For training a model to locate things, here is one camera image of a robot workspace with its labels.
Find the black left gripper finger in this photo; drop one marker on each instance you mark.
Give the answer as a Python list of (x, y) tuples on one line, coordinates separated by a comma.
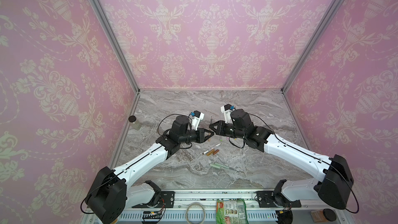
[(209, 131), (208, 137)]

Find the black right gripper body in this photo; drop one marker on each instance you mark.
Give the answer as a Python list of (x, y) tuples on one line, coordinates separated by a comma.
[(227, 128)]

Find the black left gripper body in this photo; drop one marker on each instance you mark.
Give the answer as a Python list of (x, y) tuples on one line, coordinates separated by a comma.
[(200, 135)]

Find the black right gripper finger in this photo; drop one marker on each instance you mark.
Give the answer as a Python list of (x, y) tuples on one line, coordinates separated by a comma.
[(215, 124), (216, 130)]

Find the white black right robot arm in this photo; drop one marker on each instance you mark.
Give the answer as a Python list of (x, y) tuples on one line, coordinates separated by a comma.
[(331, 179)]

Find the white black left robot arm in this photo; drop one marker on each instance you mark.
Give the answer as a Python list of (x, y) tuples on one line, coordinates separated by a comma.
[(113, 189)]

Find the white pen red label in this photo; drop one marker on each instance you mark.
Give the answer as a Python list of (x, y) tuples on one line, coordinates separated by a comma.
[(210, 149)]

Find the pale green pen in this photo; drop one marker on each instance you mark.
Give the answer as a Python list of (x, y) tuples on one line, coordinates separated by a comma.
[(221, 166)]

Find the small jar black lid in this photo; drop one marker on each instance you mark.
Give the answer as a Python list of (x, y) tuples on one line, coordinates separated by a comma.
[(134, 123)]

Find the green snack packet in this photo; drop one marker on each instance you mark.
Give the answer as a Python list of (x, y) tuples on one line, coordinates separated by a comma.
[(231, 212)]

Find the brown jar black lid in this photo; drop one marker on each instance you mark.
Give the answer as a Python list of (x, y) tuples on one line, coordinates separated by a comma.
[(323, 215)]

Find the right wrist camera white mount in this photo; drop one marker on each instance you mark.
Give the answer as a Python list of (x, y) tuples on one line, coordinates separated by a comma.
[(226, 110)]

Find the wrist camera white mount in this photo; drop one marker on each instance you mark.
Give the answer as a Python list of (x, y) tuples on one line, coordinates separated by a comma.
[(196, 119), (226, 110)]

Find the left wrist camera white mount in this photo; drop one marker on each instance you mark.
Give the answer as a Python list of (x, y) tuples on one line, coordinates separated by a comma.
[(196, 119)]

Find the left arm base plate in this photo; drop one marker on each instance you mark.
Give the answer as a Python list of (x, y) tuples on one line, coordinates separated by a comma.
[(166, 199)]

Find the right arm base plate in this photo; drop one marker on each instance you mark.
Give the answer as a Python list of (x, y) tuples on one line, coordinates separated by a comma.
[(267, 199)]

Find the aluminium corner frame post left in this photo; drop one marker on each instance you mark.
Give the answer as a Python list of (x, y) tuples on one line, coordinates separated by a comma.
[(105, 24)]

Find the aluminium corner frame post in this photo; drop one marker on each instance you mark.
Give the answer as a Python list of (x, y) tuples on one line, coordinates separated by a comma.
[(328, 16), (105, 24)]

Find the aluminium corner frame post right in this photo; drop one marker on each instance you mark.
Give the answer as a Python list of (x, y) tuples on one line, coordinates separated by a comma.
[(328, 16)]

